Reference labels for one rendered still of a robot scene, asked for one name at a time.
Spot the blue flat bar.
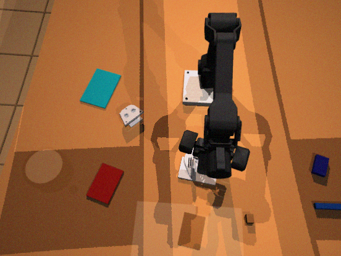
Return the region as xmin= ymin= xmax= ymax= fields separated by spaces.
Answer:
xmin=313 ymin=203 xmax=341 ymax=210

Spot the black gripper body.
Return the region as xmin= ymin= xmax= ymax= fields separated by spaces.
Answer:
xmin=179 ymin=130 xmax=250 ymax=172

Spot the teal flat rectangular plate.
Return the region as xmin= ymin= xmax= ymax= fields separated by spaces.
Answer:
xmin=80 ymin=69 xmax=122 ymax=109

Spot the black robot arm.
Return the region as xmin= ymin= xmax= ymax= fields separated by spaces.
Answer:
xmin=197 ymin=12 xmax=242 ymax=179

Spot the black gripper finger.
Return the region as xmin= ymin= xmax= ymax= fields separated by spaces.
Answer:
xmin=192 ymin=137 xmax=203 ymax=157

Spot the blue rectangular block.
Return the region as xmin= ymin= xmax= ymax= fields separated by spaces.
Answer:
xmin=311 ymin=155 xmax=329 ymax=177

